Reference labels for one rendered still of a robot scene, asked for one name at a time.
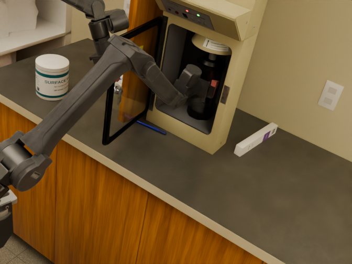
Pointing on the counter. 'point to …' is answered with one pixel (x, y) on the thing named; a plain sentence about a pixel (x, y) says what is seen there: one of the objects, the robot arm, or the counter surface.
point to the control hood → (220, 15)
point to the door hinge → (159, 55)
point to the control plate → (187, 13)
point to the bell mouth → (210, 45)
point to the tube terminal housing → (243, 61)
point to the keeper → (224, 94)
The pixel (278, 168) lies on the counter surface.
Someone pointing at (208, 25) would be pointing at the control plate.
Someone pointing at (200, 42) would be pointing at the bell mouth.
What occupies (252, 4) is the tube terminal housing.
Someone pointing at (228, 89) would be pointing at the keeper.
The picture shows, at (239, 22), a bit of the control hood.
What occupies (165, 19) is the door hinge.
